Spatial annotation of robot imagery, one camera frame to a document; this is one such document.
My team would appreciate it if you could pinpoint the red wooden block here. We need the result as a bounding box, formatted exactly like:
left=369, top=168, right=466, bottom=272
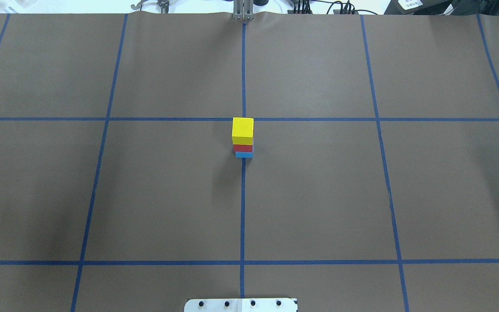
left=233, top=144, right=253, bottom=153

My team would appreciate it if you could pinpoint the aluminium frame post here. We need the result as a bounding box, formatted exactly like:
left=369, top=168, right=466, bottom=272
left=232, top=0, right=255, bottom=22

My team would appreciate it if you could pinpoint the black box with label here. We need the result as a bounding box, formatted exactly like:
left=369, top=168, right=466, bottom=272
left=383, top=0, right=452, bottom=15

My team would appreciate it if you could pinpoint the yellow wooden block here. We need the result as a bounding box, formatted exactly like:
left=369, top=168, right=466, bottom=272
left=231, top=117, right=255, bottom=145

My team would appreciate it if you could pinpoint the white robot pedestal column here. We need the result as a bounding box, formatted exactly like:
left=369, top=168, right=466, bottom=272
left=184, top=298, right=298, bottom=312

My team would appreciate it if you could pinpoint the blue wooden block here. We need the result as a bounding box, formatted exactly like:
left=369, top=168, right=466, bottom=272
left=234, top=152, right=253, bottom=159

